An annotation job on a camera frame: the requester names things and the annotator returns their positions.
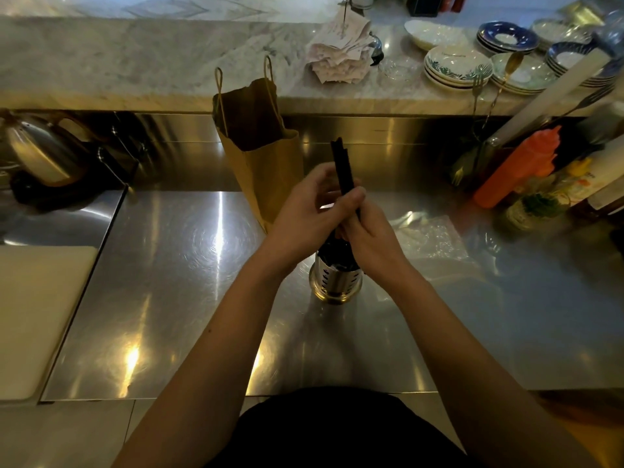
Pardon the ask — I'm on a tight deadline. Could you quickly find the person's left hand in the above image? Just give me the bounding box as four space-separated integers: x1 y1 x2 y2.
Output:
267 162 367 271

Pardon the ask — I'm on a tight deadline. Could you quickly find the person's right hand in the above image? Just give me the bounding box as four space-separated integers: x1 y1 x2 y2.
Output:
336 196 416 291

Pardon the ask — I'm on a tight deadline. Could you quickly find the black chopstick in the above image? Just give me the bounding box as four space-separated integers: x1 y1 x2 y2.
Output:
331 137 353 196
341 147 362 221

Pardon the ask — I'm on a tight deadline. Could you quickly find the person's left forearm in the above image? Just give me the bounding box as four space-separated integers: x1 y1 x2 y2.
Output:
111 244 313 468

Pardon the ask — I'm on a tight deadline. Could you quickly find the person's right forearm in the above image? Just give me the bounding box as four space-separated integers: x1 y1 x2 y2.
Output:
378 268 603 468

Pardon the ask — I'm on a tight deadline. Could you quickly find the bundle of black chopsticks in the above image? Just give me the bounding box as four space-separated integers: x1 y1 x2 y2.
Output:
317 231 361 274

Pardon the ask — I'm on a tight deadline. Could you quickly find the perforated steel utensil holder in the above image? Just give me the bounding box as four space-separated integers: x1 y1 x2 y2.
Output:
308 248 364 306

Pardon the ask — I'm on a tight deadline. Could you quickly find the clear plastic bag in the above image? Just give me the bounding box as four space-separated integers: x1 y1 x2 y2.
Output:
389 213 484 286

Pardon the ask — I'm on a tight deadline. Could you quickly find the brown paper bag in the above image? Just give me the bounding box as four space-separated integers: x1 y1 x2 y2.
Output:
212 55 306 234

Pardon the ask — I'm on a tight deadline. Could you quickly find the small clear glass dish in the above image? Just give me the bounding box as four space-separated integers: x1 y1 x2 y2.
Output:
377 55 423 84

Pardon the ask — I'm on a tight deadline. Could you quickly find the pile of paper receipts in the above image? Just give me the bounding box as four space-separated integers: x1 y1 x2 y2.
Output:
305 8 377 86

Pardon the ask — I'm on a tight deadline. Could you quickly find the orange squeeze bottle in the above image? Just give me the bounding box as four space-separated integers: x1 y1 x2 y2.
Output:
472 125 563 210

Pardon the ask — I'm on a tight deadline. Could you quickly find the silver fork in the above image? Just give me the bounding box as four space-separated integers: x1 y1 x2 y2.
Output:
470 64 491 118

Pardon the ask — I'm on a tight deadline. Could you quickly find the stack of leaf-print plates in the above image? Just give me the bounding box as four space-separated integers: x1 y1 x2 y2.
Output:
423 45 494 91

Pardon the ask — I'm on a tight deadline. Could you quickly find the glass jar of green herbs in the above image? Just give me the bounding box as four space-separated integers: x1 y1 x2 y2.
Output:
502 189 571 234

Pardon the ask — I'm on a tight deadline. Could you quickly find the white oval dish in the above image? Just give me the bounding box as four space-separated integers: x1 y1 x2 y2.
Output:
404 19 470 52

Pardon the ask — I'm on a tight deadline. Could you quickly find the gold spoon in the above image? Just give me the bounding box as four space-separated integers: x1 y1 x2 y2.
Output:
482 50 526 133

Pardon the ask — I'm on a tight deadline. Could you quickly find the person's black apron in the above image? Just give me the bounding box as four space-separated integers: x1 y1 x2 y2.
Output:
207 386 471 468

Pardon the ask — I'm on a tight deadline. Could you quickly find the dark box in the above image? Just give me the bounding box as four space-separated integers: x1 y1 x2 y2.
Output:
406 0 442 18

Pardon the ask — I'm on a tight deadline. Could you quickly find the stack of pale green plates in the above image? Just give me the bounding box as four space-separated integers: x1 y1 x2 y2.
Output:
490 52 560 97

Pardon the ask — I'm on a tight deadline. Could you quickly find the yellow squeeze bottle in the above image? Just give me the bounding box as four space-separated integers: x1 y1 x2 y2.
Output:
550 157 593 191

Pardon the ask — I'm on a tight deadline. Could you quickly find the stack of blue plates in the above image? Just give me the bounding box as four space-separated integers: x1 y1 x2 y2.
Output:
476 21 541 55

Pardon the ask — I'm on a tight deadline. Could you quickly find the long white wrap box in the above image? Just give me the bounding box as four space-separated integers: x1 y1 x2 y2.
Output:
487 46 613 148

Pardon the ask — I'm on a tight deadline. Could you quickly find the white labelled bottle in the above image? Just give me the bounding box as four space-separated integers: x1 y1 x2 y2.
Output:
568 135 624 206

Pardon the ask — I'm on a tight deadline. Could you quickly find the stack of blue-rimmed bowls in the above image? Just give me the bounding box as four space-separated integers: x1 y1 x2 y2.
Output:
544 41 624 88

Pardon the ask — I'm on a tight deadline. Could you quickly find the white patterned plate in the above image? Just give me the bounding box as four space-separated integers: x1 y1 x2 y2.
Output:
530 18 593 47

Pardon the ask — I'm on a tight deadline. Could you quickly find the steel kettle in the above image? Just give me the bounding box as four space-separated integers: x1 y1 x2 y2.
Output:
0 109 142 211

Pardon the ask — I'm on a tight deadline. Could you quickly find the white cutting board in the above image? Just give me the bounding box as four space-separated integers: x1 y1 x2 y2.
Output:
0 245 99 403

